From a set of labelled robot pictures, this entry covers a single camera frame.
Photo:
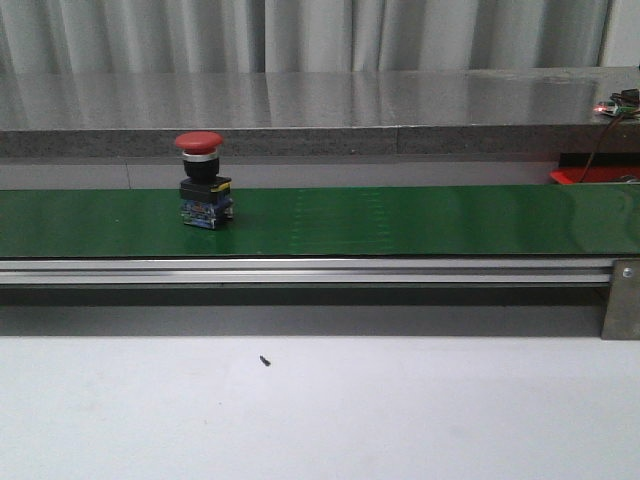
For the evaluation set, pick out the red mushroom push button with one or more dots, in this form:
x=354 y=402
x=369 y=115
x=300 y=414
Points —
x=205 y=195

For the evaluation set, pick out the steel conveyor support bracket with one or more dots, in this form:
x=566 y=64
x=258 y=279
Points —
x=622 y=318

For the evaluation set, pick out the red plastic tray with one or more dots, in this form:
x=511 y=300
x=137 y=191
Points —
x=597 y=175

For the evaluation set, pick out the small green circuit board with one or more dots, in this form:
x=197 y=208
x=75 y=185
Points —
x=620 y=104

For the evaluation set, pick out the grey stone counter slab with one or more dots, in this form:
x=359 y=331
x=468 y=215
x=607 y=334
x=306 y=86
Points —
x=297 y=114

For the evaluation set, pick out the aluminium conveyor side rail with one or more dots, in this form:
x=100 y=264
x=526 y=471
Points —
x=307 y=271

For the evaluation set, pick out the green conveyor belt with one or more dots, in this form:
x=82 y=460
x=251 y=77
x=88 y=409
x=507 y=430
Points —
x=584 y=219

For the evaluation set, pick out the grey pleated curtain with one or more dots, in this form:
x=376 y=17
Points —
x=297 y=36

